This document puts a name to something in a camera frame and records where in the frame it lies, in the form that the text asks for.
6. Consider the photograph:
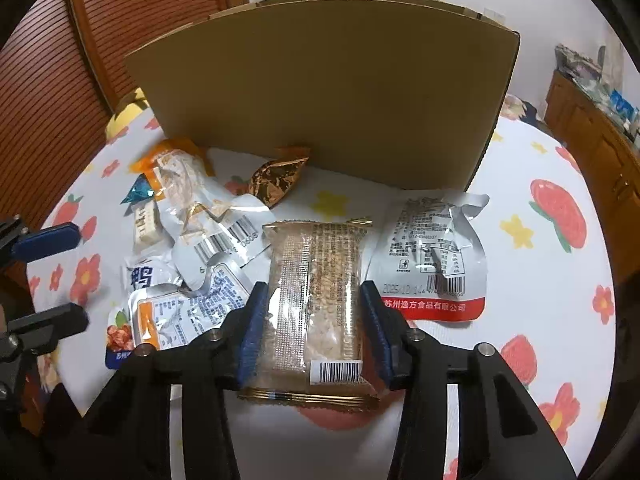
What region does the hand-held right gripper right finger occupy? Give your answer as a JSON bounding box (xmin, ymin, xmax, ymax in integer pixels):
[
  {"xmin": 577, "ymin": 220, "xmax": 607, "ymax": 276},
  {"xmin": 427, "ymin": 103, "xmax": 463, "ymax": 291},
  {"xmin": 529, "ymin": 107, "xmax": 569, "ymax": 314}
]
[{"xmin": 361, "ymin": 280, "xmax": 577, "ymax": 480}]

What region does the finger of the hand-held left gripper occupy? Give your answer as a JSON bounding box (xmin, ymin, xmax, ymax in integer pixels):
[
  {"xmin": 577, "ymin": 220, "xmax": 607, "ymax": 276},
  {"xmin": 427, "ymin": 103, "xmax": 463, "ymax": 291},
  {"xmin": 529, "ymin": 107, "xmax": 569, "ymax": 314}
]
[
  {"xmin": 0, "ymin": 217, "xmax": 82, "ymax": 266},
  {"xmin": 0, "ymin": 302, "xmax": 91, "ymax": 361}
]

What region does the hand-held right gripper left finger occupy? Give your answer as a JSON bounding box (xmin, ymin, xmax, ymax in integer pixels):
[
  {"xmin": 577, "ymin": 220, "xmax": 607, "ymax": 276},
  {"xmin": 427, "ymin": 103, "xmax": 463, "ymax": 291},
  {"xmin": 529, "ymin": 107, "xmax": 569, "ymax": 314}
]
[{"xmin": 85, "ymin": 281, "xmax": 271, "ymax": 480}]

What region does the clear rice cracker packet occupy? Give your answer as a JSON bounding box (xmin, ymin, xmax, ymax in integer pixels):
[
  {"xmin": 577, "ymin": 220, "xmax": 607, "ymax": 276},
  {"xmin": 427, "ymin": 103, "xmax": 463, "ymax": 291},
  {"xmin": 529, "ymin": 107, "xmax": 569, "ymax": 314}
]
[{"xmin": 237, "ymin": 217, "xmax": 383, "ymax": 407}]

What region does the silver packet with barcode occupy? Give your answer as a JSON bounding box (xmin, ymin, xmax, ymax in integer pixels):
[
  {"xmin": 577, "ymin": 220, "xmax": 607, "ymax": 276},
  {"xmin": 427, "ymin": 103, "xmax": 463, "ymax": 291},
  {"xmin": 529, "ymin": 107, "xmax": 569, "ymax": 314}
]
[{"xmin": 172, "ymin": 194, "xmax": 274, "ymax": 292}]

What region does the blue foil candy wrapper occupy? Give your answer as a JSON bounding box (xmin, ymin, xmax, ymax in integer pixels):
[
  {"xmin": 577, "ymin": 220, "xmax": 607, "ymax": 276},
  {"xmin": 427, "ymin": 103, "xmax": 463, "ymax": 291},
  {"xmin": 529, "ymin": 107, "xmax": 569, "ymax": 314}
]
[{"xmin": 120, "ymin": 174, "xmax": 156, "ymax": 206}]

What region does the brown cardboard box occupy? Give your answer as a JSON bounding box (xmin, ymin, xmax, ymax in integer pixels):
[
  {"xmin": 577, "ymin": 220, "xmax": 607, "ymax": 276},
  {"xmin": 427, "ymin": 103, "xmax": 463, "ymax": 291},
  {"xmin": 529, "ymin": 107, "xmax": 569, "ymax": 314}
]
[{"xmin": 123, "ymin": 0, "xmax": 521, "ymax": 192}]

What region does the blue packet with food picture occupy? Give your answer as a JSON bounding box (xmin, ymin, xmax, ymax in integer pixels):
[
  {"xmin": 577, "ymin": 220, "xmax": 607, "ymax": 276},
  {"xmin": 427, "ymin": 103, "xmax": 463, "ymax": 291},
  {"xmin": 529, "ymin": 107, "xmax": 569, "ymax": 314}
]
[{"xmin": 104, "ymin": 307, "xmax": 139, "ymax": 369}]

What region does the silver packet with orange label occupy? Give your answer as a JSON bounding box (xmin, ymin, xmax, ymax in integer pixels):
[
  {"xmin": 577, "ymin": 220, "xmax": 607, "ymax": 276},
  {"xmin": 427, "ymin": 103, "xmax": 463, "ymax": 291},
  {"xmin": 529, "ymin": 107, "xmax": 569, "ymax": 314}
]
[{"xmin": 127, "ymin": 262, "xmax": 254, "ymax": 352}]

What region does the silver packet with red stripe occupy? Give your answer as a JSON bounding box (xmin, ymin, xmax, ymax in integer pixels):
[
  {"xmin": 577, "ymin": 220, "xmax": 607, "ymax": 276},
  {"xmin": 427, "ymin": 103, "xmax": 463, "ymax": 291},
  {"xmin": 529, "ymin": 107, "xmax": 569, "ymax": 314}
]
[{"xmin": 366, "ymin": 189, "xmax": 491, "ymax": 324}]

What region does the small nougat candy packet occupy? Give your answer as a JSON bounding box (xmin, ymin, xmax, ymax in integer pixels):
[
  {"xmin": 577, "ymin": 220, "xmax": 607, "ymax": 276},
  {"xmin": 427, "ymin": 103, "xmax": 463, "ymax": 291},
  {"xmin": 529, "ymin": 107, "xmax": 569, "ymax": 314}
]
[{"xmin": 131, "ymin": 200, "xmax": 167, "ymax": 252}]

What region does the white packet with blue print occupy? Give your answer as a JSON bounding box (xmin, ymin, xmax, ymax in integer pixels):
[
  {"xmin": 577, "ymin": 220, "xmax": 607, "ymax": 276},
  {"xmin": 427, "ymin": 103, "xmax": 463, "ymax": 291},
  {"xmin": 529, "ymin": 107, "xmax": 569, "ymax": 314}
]
[{"xmin": 123, "ymin": 255, "xmax": 184, "ymax": 297}]

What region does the orange clear snack packet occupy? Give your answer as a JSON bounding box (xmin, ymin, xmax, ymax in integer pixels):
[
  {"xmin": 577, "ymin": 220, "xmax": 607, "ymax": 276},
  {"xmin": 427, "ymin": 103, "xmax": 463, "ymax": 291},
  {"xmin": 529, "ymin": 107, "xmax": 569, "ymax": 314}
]
[{"xmin": 131, "ymin": 137, "xmax": 217, "ymax": 233}]

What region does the yellow plush toy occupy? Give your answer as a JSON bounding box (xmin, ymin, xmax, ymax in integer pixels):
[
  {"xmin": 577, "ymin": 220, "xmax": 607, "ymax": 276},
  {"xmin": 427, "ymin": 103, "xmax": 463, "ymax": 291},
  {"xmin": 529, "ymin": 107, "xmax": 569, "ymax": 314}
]
[{"xmin": 104, "ymin": 87, "xmax": 151, "ymax": 139}]

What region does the wooden louvered wardrobe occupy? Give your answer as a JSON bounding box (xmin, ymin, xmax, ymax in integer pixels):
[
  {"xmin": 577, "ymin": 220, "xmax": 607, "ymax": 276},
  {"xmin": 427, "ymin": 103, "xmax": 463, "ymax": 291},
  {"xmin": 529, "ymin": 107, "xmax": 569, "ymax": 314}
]
[{"xmin": 0, "ymin": 0, "xmax": 251, "ymax": 291}]

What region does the orange-brown foil packet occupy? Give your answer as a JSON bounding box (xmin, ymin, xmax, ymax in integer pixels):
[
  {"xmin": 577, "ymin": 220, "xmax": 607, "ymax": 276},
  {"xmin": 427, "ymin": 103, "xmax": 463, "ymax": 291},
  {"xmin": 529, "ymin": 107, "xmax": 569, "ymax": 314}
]
[{"xmin": 248, "ymin": 146, "xmax": 312, "ymax": 209}]

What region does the floral strawberry printed blanket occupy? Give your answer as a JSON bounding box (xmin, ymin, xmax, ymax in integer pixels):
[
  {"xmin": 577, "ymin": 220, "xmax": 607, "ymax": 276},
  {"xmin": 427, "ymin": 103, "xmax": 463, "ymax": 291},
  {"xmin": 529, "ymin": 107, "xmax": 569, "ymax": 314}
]
[{"xmin": 25, "ymin": 89, "xmax": 618, "ymax": 480}]

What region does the wooden cabinet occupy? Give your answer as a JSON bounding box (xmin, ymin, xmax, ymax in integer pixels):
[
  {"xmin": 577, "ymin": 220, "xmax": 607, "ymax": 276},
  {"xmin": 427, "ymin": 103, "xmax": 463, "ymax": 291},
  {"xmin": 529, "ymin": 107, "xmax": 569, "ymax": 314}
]
[{"xmin": 542, "ymin": 70, "xmax": 640, "ymax": 211}]

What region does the blue box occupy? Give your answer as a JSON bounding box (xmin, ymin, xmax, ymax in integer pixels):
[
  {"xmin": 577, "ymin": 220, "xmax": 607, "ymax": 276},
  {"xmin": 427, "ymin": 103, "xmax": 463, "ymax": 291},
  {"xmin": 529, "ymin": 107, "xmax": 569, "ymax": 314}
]
[{"xmin": 610, "ymin": 89, "xmax": 640, "ymax": 128}]

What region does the pile of patterned clothes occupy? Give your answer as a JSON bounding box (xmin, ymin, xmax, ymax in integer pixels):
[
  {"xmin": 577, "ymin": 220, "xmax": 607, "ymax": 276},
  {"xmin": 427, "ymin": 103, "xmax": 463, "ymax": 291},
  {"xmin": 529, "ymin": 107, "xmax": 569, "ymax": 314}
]
[{"xmin": 555, "ymin": 42, "xmax": 613, "ymax": 93}]

